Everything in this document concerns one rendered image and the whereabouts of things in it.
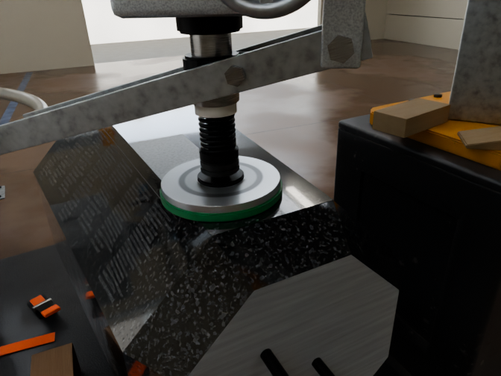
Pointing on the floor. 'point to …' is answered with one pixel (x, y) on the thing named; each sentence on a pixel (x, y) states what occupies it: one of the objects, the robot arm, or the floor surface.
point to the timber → (56, 362)
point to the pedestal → (429, 246)
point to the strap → (27, 344)
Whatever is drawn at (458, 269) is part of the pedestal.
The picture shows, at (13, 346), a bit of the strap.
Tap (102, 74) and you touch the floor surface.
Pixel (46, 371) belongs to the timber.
